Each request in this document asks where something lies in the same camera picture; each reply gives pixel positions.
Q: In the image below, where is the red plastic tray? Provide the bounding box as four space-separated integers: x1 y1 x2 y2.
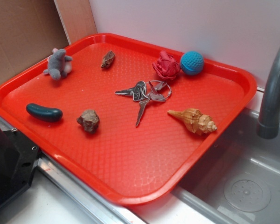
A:
0 34 257 205

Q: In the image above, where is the brown rock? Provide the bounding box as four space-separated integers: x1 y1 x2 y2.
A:
77 109 100 134

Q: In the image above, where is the blue dimpled rubber ball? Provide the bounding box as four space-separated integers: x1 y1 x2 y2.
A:
180 51 204 75

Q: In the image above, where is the gray plush animal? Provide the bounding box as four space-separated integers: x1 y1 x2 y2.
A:
43 49 73 81

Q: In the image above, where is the dark green toy cucumber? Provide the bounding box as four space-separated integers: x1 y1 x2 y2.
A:
26 103 63 122

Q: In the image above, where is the gray faucet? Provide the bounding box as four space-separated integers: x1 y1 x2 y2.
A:
257 48 280 139

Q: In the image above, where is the brown cardboard panel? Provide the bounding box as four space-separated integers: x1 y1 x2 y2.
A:
0 0 97 84

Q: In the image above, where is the tan spiral seashell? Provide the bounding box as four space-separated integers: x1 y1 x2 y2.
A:
167 108 217 135

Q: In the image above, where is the small brown pinecone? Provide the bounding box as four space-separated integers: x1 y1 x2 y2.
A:
101 50 115 69

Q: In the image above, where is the gray toy sink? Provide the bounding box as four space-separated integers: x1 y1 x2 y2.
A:
133 107 280 224

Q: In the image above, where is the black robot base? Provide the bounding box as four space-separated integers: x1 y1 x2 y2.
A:
0 129 40 209

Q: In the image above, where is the red crumpled paper ball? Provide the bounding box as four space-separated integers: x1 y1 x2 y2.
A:
152 50 181 80

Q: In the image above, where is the silver key bunch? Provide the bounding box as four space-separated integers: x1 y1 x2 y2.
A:
115 80 172 127

